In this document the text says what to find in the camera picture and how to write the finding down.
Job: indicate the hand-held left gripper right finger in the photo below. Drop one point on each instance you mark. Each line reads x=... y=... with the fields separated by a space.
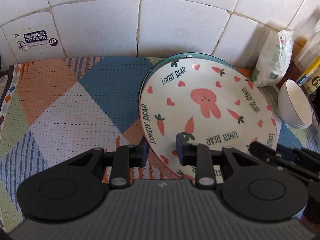
x=180 y=150

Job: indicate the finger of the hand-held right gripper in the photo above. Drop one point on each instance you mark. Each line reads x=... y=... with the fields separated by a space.
x=262 y=151
x=287 y=154

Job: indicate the white salt bag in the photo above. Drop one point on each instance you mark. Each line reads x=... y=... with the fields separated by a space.
x=272 y=62

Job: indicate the teal fried egg print plate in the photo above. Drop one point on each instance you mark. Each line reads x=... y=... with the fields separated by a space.
x=188 y=55

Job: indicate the checked patchwork tablecloth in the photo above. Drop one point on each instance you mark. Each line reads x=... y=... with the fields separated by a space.
x=62 y=105

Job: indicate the clear vinegar bottle yellow cap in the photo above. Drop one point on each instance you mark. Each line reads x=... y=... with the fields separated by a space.
x=313 y=80

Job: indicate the rabbit and carrot print plate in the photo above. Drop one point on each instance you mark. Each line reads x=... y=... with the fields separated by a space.
x=205 y=100

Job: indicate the white ribbed bowl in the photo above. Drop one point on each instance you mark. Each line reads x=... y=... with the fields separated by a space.
x=290 y=110

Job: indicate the small white wall sticker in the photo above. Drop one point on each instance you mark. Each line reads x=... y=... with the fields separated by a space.
x=35 y=42

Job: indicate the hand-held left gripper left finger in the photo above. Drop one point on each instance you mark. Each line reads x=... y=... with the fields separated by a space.
x=144 y=155

